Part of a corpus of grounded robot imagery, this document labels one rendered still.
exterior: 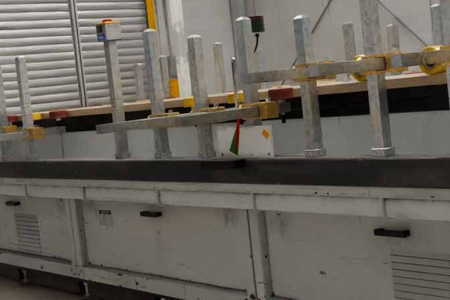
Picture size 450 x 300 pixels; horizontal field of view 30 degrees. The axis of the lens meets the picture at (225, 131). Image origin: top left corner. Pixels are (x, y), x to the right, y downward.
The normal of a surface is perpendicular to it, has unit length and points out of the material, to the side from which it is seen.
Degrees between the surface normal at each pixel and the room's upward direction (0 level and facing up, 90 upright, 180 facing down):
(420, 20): 90
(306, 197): 90
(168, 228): 90
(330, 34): 90
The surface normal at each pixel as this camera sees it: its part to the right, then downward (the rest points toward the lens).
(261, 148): -0.76, 0.11
